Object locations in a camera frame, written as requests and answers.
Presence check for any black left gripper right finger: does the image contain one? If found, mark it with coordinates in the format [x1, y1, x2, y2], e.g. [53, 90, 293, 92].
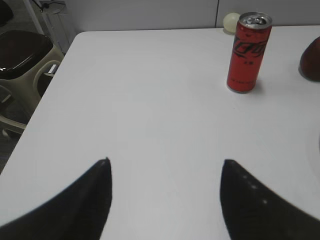
[219, 159, 320, 240]

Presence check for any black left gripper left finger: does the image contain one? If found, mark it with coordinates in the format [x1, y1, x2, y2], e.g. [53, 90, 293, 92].
[0, 158, 112, 240]

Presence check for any red cola can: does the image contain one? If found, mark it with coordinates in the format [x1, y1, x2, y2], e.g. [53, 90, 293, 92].
[226, 12, 273, 93]

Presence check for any dark red apple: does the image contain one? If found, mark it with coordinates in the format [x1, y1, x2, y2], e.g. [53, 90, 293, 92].
[299, 37, 320, 82]

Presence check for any beige chair with dark seat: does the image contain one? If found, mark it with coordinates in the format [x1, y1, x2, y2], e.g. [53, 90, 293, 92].
[0, 30, 64, 118]

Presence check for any pale round lamp ball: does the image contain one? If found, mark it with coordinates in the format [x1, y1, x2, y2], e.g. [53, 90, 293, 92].
[223, 12, 240, 35]

